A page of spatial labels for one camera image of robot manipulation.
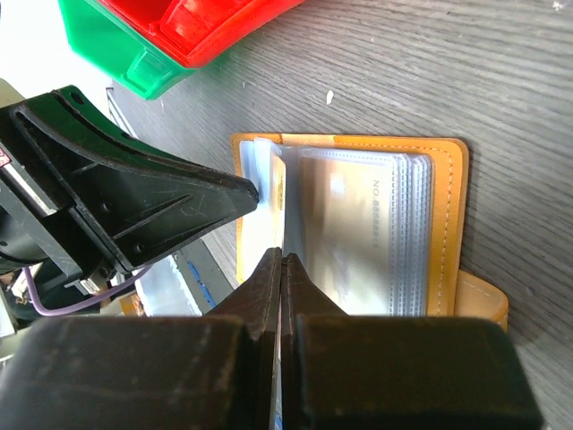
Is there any red plastic bin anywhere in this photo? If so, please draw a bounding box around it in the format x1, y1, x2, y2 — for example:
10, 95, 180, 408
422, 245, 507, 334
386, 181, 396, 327
101, 0, 302, 69

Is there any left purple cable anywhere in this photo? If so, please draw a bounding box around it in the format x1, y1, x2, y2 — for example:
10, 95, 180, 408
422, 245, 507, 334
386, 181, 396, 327
21, 263, 153, 317

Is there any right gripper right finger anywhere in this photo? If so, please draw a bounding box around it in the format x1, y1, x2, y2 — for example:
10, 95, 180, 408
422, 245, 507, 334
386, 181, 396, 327
280, 254, 544, 429

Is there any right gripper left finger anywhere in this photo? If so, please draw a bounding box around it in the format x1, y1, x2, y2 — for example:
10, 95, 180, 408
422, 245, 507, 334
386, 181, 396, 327
1, 248, 282, 429

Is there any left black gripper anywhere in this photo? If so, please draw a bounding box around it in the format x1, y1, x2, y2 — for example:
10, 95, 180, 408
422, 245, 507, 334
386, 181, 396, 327
0, 84, 261, 323

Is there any gold credit card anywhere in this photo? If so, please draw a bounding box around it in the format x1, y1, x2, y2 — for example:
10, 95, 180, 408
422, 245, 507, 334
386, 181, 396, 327
300, 156, 396, 314

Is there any green plastic bin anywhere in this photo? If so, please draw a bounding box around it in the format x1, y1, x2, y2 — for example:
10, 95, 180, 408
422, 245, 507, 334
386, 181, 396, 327
58, 0, 195, 100

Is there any yellow leather card holder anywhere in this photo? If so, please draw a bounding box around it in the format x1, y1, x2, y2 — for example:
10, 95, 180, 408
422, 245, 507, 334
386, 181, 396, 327
230, 133, 509, 331

